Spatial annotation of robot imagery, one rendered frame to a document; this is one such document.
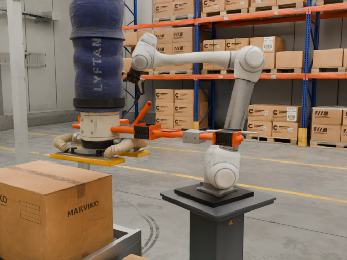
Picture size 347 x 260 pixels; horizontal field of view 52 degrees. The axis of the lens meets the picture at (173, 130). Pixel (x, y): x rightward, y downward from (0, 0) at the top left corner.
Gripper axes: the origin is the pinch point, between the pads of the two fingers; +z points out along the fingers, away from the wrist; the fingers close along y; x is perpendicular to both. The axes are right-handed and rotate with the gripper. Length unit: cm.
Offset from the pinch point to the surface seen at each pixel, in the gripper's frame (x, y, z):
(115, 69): -53, -12, -35
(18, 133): 196, -88, 192
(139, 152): -62, 11, -6
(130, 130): -67, 3, -18
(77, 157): -71, -13, 1
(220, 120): 720, 333, 286
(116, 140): -64, 0, -9
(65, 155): -67, -18, 5
